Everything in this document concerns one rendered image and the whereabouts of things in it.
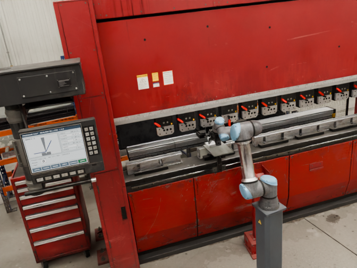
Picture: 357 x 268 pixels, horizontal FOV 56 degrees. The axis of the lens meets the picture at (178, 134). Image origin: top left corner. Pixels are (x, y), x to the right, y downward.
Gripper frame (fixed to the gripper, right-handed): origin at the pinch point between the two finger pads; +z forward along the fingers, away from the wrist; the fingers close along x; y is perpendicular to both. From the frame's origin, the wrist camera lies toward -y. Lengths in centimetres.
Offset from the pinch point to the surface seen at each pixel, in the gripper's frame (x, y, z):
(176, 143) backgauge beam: 26.4, 19.1, 22.8
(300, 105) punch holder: -92, 14, -13
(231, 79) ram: -23, 37, -40
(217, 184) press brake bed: 1.7, -30.7, 23.6
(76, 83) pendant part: 104, 10, -96
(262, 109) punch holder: -51, 16, -15
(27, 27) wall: 179, 385, 180
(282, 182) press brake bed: -66, -40, 35
